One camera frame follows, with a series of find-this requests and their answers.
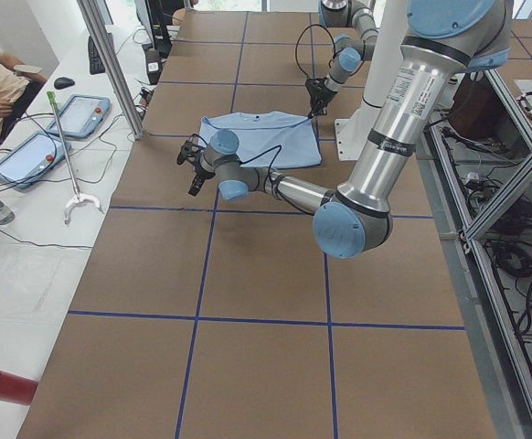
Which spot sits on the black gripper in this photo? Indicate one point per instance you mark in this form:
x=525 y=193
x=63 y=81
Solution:
x=319 y=91
x=200 y=172

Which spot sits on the light blue t-shirt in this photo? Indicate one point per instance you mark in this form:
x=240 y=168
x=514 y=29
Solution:
x=261 y=132

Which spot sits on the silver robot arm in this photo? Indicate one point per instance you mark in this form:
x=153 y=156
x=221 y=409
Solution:
x=443 y=38
x=348 y=53

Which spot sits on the reacher grabber stick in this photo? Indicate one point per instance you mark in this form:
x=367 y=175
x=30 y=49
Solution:
x=78 y=197

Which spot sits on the far blue teach pendant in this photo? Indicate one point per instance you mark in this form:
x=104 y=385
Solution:
x=80 y=115

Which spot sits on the blue teach pendant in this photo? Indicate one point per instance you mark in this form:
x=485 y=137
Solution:
x=32 y=159
x=80 y=115

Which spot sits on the near blue teach pendant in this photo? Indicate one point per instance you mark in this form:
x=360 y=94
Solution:
x=32 y=159

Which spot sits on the black computer mouse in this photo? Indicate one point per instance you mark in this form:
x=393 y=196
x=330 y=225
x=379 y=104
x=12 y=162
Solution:
x=63 y=83

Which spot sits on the red cylinder bottle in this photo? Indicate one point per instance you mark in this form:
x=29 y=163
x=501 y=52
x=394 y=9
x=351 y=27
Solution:
x=16 y=389

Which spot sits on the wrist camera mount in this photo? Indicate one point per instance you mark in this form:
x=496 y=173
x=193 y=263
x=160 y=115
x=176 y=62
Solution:
x=189 y=153

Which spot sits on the white camera mast column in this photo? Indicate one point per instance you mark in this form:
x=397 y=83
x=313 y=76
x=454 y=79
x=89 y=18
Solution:
x=352 y=133

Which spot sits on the grey aluminium frame post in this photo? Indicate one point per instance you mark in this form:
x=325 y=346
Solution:
x=97 y=30

